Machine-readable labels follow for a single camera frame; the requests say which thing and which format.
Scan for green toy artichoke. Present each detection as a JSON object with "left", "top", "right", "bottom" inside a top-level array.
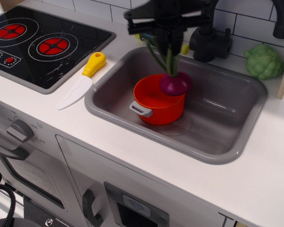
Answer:
[{"left": 243, "top": 44, "right": 284, "bottom": 80}]

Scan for grey oven door handle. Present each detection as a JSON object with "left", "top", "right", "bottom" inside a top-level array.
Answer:
[{"left": 0, "top": 145, "right": 30, "bottom": 160}]

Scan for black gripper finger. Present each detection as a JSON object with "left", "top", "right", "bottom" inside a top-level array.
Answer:
[
  {"left": 154, "top": 28, "right": 171, "bottom": 56},
  {"left": 169, "top": 27, "right": 186, "bottom": 56}
]

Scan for dark grey cabinet handle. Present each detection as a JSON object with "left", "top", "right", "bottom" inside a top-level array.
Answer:
[{"left": 82, "top": 189, "right": 103, "bottom": 227}]

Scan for grey plastic sink basin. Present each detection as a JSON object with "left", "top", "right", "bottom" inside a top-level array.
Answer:
[{"left": 85, "top": 47, "right": 267, "bottom": 165}]

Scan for yellow toy oil bottle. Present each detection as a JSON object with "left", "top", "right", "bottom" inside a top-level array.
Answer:
[{"left": 134, "top": 33, "right": 190, "bottom": 55}]

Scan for orange toy pot grey handles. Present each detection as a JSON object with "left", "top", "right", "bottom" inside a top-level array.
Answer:
[{"left": 129, "top": 74, "right": 186, "bottom": 125}]

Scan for purple toy beet green leaves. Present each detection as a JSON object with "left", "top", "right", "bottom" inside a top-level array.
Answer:
[{"left": 146, "top": 40, "right": 192, "bottom": 96}]

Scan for grey dishwasher control panel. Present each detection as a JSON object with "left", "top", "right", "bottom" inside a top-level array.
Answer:
[{"left": 104, "top": 182, "right": 169, "bottom": 227}]

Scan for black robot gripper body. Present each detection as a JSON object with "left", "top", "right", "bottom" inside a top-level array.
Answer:
[{"left": 124, "top": 0, "right": 214, "bottom": 35}]

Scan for black braided cable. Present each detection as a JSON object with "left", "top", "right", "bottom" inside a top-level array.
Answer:
[{"left": 0, "top": 183, "right": 17, "bottom": 227}]

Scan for black toy stovetop red burners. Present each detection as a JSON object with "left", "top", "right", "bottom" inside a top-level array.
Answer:
[{"left": 0, "top": 6, "right": 115, "bottom": 94}]

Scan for toy knife yellow handle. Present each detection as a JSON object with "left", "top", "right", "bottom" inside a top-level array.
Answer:
[{"left": 56, "top": 52, "right": 106, "bottom": 110}]

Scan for grey oven knob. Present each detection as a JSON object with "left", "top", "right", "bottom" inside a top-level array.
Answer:
[{"left": 6, "top": 119, "right": 34, "bottom": 143}]

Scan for black toy faucet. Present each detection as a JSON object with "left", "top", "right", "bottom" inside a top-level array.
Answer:
[{"left": 189, "top": 0, "right": 284, "bottom": 62}]

